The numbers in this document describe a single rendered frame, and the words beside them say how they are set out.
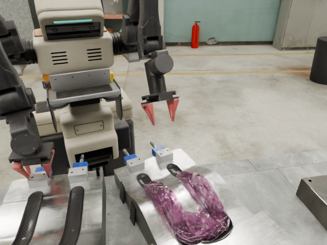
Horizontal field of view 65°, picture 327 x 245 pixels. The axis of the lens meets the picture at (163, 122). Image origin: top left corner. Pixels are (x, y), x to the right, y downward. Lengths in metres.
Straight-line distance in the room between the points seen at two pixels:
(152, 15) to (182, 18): 5.19
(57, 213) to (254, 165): 0.68
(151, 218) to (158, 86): 0.39
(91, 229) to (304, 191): 0.63
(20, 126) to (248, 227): 0.57
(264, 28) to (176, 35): 1.99
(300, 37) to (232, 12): 1.51
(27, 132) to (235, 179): 0.66
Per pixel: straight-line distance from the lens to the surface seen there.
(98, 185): 0.77
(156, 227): 0.67
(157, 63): 0.75
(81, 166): 0.83
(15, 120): 0.68
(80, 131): 1.15
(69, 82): 1.03
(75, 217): 0.73
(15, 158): 0.77
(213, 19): 6.13
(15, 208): 0.80
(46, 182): 0.81
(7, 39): 0.91
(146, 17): 0.81
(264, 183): 0.95
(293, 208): 0.90
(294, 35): 6.29
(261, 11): 6.43
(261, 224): 0.68
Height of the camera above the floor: 1.41
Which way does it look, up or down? 30 degrees down
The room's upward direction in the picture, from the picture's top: straight up
